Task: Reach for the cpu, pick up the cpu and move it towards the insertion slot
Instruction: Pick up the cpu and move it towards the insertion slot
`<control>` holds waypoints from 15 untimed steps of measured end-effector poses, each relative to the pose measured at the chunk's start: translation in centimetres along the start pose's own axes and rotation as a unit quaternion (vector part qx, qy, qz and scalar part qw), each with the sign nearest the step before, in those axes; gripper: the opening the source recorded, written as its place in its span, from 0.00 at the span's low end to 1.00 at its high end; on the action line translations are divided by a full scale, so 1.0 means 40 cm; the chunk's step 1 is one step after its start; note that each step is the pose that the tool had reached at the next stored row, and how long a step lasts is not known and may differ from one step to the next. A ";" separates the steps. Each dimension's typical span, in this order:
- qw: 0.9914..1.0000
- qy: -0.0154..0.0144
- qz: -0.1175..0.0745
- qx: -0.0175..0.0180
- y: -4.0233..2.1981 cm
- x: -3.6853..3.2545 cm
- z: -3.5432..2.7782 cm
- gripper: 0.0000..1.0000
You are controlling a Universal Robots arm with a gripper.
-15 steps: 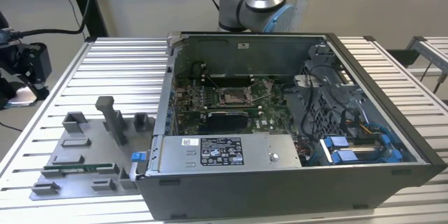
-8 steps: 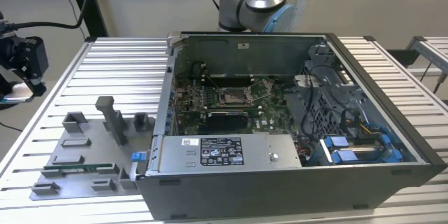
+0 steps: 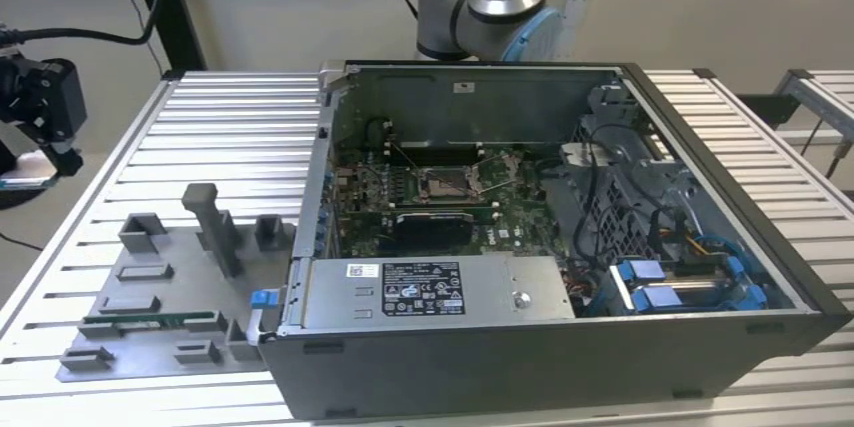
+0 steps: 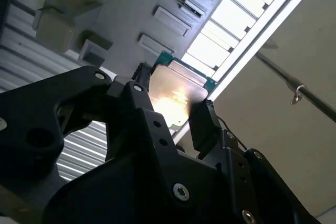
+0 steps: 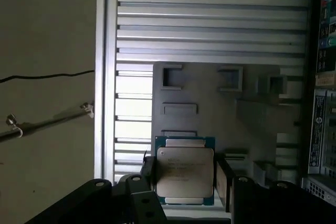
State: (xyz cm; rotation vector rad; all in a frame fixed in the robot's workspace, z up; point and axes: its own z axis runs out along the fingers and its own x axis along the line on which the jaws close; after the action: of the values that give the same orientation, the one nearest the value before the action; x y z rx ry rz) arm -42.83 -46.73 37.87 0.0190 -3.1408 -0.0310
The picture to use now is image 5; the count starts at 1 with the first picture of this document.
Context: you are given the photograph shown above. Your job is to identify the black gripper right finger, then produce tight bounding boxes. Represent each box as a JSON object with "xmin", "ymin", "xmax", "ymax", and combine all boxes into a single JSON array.
[{"xmin": 215, "ymin": 155, "xmax": 336, "ymax": 224}]

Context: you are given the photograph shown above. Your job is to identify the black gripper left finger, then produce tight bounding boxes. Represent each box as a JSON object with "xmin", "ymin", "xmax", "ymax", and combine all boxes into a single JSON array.
[{"xmin": 26, "ymin": 153, "xmax": 169, "ymax": 224}]

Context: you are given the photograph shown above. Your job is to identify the silver CPU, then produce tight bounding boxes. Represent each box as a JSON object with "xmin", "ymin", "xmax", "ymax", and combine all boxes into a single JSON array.
[{"xmin": 154, "ymin": 135, "xmax": 216, "ymax": 206}]

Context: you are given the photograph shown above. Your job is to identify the green RAM stick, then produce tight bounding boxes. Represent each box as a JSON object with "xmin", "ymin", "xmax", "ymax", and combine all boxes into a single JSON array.
[{"xmin": 224, "ymin": 152, "xmax": 249, "ymax": 161}]

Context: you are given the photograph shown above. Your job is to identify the silver power supply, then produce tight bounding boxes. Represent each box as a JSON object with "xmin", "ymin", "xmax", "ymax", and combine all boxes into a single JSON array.
[{"xmin": 307, "ymin": 87, "xmax": 336, "ymax": 175}]

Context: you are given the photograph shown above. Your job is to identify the grey parts rack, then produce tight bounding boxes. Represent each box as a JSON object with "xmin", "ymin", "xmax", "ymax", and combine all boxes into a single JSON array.
[{"xmin": 151, "ymin": 61, "xmax": 300, "ymax": 190}]

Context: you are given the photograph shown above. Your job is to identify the metal brace rod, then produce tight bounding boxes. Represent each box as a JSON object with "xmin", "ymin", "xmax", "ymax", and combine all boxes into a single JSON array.
[{"xmin": 0, "ymin": 102, "xmax": 95, "ymax": 144}]

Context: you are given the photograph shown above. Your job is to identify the black PC case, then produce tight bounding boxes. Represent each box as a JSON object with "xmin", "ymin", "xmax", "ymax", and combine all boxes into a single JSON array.
[{"xmin": 301, "ymin": 0, "xmax": 336, "ymax": 205}]

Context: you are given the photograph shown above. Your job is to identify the black floor cable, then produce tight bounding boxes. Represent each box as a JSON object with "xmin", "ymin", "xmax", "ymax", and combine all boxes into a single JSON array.
[{"xmin": 0, "ymin": 70, "xmax": 95, "ymax": 83}]

